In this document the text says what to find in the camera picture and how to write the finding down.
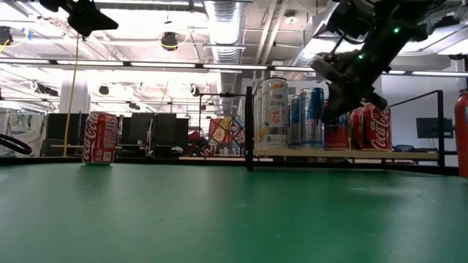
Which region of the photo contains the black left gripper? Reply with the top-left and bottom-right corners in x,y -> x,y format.
39,0 -> 119,37

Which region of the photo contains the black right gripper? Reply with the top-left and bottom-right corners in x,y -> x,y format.
311,50 -> 388,123

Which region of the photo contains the red Coca-Cola Star Wars can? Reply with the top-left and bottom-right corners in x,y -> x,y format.
349,107 -> 365,150
361,102 -> 393,151

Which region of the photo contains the black computer monitor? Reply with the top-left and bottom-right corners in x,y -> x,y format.
128,112 -> 155,144
416,117 -> 454,139
46,113 -> 91,142
155,112 -> 190,154

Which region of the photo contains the white column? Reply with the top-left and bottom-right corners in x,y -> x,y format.
58,71 -> 91,114

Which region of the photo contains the black ceiling device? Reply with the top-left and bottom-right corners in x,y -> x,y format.
0,26 -> 14,47

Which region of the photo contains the colourful patterned panel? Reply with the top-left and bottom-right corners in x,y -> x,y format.
208,115 -> 246,156

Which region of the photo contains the red bag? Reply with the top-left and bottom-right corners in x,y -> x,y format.
187,130 -> 202,156

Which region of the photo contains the green table mat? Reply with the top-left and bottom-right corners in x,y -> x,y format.
0,162 -> 468,263

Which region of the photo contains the wooden shelf with black frame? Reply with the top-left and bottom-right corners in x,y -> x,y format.
244,85 -> 460,172

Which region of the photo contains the yellow cable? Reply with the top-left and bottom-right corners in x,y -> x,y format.
62,34 -> 80,157

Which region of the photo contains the black overhead camera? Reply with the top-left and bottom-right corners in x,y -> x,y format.
160,31 -> 179,52

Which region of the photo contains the overhead frame light bar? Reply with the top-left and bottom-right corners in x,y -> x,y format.
0,58 -> 468,77

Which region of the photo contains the silver ventilation duct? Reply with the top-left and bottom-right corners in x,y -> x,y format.
204,0 -> 244,105

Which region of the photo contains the thin black metal rail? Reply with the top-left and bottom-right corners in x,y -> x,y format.
198,92 -> 246,127

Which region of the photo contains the black cable loop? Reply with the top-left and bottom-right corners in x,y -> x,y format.
0,133 -> 34,156

